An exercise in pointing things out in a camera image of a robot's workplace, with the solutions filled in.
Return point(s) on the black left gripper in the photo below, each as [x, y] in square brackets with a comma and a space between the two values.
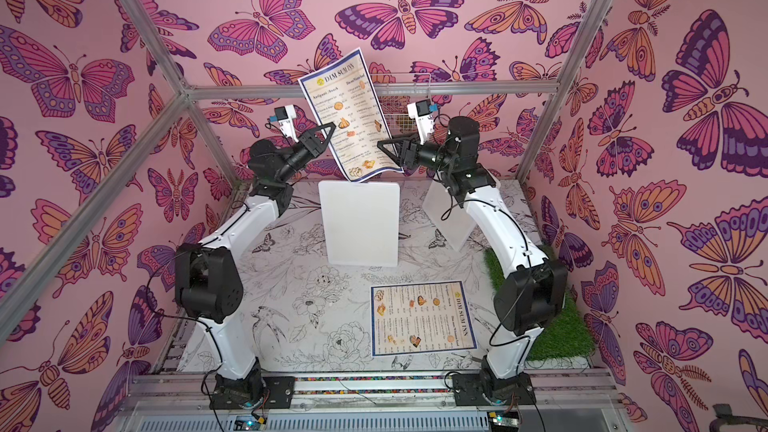
[309, 149]

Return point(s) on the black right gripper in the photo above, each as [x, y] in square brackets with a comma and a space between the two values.
[407, 151]

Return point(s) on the dim sum menu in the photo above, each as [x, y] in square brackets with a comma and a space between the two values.
[418, 318]
[343, 94]

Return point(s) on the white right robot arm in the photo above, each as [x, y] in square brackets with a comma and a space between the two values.
[532, 293]

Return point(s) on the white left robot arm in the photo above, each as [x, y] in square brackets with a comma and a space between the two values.
[208, 286]

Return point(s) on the white upright cutting board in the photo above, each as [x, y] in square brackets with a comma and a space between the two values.
[361, 222]

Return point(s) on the black object bottom right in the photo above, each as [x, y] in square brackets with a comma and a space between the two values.
[725, 417]

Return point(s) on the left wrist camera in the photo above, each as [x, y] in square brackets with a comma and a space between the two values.
[283, 120]

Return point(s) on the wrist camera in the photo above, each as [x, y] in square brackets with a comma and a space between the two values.
[422, 113]
[283, 120]

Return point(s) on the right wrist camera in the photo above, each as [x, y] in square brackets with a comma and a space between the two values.
[422, 113]

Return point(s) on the white wire rack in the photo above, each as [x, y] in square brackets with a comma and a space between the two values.
[394, 107]

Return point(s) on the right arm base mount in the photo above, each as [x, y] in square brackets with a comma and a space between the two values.
[482, 389]

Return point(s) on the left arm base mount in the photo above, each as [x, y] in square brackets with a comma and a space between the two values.
[272, 393]

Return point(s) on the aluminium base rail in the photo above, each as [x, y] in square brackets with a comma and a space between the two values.
[556, 400]

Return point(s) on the aluminium cage frame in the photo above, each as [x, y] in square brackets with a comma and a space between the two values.
[47, 263]

